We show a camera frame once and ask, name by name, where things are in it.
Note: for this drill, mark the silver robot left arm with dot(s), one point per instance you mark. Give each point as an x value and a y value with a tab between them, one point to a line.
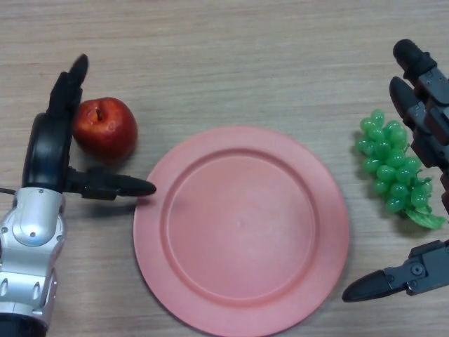
31	259

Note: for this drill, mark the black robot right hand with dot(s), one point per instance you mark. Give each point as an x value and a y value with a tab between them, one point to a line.
429	123

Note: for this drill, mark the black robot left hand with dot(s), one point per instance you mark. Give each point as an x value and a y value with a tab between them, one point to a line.
45	154

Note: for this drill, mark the green grape bunch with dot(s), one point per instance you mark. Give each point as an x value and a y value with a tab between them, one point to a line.
389	172

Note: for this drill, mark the red apple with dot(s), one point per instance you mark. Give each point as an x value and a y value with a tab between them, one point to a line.
105	133

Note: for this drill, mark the pink round plate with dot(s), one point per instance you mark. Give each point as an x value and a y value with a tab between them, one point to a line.
242	228

